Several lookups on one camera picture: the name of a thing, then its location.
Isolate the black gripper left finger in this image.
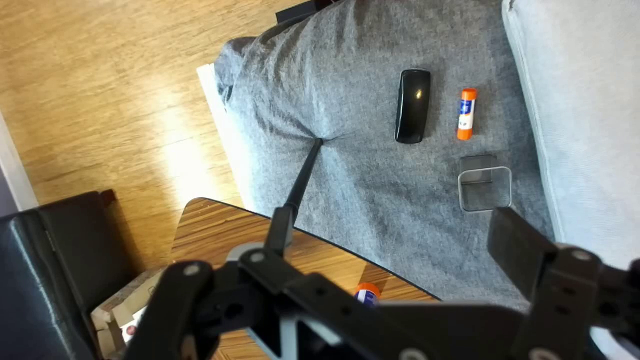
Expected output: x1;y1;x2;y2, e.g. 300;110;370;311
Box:
121;205;315;360

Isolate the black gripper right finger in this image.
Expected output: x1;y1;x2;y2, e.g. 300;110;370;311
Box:
486;207;640;360

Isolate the small grey box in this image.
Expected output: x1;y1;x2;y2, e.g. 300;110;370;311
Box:
456;155;515;216

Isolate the wooden table with black legs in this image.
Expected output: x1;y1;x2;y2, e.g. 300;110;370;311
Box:
168;139;442;360

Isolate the black leather ottoman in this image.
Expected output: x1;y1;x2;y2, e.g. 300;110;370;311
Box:
0;189;141;360

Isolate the large orange white glue stick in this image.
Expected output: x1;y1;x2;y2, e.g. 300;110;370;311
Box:
351;281;383;308

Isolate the light grey cushion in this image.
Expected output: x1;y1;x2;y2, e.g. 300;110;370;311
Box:
500;0;640;268

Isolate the small orange white glue stick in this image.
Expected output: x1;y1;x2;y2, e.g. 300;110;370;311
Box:
456;87;480;144

